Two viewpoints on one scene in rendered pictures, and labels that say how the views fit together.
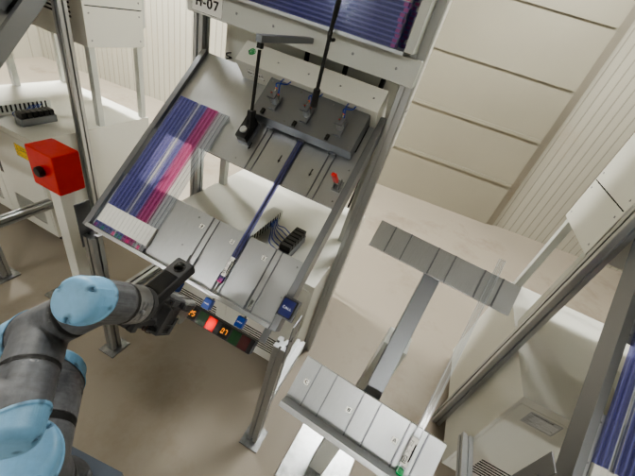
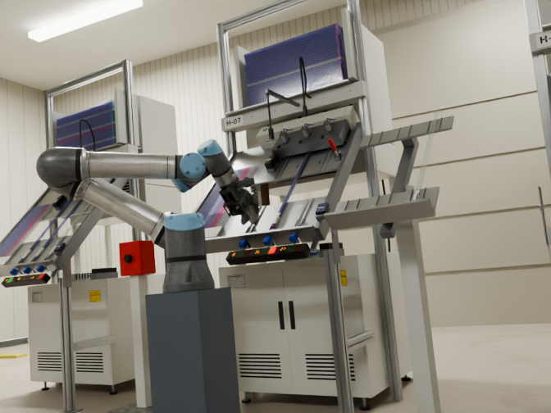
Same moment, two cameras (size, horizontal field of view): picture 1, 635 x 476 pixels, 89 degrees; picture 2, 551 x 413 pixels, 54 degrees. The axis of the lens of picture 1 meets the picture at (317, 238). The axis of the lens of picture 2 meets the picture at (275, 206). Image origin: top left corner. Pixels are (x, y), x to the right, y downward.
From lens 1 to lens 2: 1.60 m
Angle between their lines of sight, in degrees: 45
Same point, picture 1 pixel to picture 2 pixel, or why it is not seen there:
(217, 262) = (268, 221)
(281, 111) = (290, 142)
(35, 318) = not seen: hidden behind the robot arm
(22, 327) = not seen: hidden behind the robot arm
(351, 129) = (336, 129)
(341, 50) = (316, 100)
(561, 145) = not seen: outside the picture
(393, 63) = (348, 89)
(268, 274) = (306, 210)
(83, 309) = (211, 142)
